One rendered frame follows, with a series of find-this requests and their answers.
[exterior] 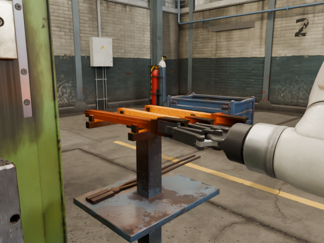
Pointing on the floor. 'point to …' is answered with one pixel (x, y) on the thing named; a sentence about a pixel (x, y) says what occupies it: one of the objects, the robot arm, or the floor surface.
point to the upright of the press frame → (33, 124)
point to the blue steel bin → (215, 105)
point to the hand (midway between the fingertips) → (171, 127)
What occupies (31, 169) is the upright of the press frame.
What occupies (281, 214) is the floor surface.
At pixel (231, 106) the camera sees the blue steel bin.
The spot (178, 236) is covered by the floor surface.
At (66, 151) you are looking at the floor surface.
